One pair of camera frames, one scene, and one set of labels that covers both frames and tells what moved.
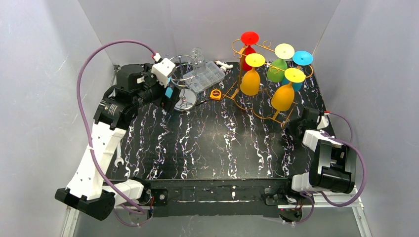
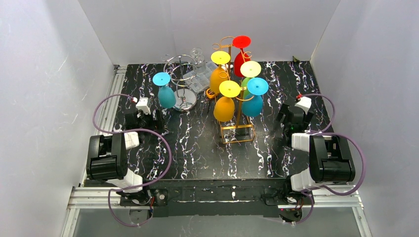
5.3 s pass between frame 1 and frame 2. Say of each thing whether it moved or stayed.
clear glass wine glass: stayed
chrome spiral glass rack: stayed
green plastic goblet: moved
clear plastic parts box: stayed
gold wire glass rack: moved
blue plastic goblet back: moved
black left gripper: moved
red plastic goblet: moved
